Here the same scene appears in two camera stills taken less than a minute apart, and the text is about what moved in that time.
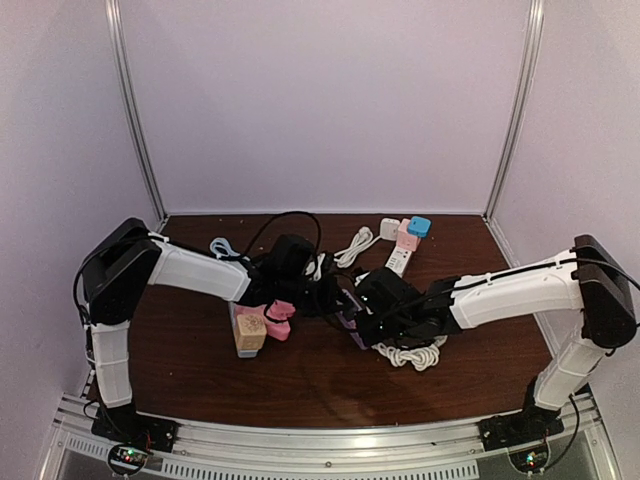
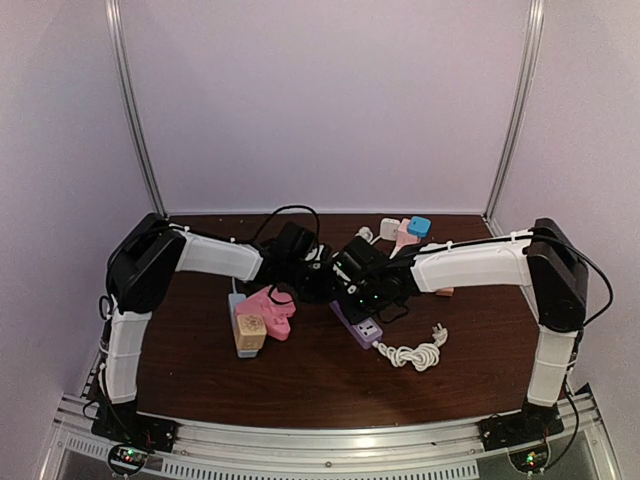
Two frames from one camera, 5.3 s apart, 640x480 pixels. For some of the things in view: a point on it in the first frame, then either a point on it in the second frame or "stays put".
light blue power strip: x=242 y=353 stays put
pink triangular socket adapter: x=277 y=315 stays put
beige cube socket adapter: x=250 y=332 stays put
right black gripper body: x=391 y=331 → x=372 y=304
